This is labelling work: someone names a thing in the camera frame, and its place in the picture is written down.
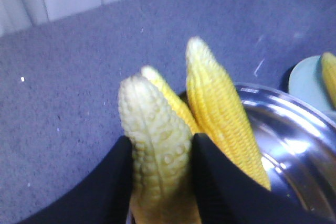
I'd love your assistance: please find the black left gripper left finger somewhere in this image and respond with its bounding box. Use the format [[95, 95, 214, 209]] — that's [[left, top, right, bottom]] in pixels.
[[21, 136, 132, 223]]

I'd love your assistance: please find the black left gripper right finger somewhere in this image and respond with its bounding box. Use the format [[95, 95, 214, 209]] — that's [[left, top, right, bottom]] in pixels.
[[191, 133, 329, 223]]

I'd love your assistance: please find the pale yellow corn cob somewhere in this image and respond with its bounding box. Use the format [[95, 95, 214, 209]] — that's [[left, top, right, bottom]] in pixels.
[[118, 75, 201, 223]]

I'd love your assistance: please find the tall yellow corn cob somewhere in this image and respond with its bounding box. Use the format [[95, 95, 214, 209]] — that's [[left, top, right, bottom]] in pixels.
[[185, 36, 271, 190]]

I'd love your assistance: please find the bright yellow corn cob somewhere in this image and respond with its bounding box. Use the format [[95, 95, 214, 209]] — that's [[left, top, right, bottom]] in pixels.
[[141, 65, 202, 134]]

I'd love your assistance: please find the yellow corn cob black speck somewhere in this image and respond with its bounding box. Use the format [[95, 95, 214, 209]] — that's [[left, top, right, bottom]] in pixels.
[[321, 52, 335, 108]]

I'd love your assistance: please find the sage green electric cooking pot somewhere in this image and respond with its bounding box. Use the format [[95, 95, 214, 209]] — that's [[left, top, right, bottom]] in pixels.
[[236, 83, 335, 222]]

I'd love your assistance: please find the light green round plate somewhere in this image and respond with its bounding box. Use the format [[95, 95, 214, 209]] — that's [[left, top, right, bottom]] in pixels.
[[288, 55, 335, 112]]

